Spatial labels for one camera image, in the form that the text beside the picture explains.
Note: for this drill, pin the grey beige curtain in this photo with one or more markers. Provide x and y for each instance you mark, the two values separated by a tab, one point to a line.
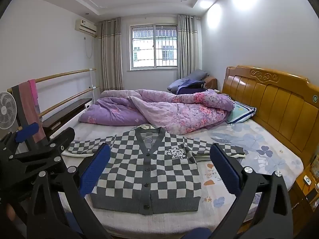
188	47
111	54

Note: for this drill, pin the grey white checkered cardigan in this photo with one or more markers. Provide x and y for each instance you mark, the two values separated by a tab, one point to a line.
149	174

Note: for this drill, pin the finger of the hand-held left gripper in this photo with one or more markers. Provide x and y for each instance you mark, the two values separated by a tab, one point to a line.
26	132
62	135

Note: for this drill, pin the wooden wall rail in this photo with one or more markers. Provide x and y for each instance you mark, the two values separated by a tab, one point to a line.
69	98
57	76

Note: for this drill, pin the white air conditioner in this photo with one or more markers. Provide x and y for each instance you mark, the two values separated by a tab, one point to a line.
86	27

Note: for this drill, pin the white electric fan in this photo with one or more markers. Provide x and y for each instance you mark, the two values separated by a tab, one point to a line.
7	110

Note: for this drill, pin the wooden nightstand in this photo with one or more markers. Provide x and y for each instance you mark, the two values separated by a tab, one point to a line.
305	199

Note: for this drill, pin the blue white pillow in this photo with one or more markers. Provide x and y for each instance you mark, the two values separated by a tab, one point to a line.
240	112

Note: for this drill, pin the dark wooden bench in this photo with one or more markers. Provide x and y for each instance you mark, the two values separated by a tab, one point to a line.
67	109

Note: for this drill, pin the pink grey hanging cloth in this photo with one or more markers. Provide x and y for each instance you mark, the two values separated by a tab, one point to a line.
28	104

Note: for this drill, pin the blue grey pillow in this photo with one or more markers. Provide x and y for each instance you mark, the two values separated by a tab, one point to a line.
197	75

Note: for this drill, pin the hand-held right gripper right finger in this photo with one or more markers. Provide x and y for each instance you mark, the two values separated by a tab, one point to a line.
224	169

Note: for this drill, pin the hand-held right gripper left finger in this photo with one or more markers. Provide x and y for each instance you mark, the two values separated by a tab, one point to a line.
94	171

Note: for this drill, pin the bed with floral sheet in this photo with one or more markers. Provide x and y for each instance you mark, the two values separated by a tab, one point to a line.
261	159

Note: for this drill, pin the purple floral quilt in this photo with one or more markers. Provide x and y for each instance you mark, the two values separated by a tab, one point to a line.
179	114

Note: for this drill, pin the barred window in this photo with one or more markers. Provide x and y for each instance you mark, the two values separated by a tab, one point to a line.
153	46

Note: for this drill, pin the dark blue folded blanket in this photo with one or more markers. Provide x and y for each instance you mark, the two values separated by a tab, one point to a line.
190	87

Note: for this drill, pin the wooden headboard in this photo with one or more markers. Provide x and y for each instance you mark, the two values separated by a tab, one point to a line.
274	104

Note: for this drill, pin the brown chair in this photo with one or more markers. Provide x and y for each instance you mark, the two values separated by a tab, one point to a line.
210	81

